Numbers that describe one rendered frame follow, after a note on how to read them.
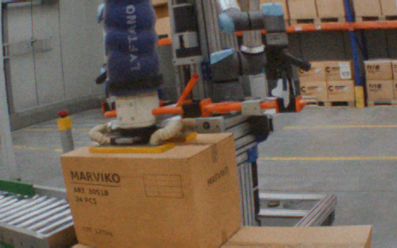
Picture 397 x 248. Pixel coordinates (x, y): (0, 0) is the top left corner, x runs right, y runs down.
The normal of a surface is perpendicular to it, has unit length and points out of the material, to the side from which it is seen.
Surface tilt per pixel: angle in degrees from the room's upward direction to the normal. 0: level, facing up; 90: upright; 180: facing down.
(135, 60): 77
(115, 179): 89
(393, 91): 90
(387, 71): 91
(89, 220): 89
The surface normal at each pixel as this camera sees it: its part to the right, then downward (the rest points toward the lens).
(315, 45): -0.55, 0.19
